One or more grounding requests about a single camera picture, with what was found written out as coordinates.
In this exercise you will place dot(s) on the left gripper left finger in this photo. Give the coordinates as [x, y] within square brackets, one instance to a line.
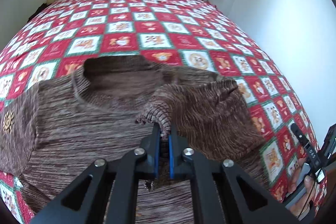
[106, 192]

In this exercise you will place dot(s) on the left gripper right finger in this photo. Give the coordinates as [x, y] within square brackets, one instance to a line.
[221, 191]

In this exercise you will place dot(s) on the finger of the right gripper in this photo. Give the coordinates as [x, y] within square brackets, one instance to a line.
[313, 164]

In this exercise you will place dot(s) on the brown knitted sweater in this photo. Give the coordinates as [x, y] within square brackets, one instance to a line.
[54, 130]

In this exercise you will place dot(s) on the person right hand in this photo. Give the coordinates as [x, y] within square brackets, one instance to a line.
[302, 190]

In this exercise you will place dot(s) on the red patchwork bedspread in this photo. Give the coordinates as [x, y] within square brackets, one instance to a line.
[60, 38]

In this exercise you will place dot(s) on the black item beside bed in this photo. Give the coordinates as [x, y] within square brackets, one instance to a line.
[42, 7]

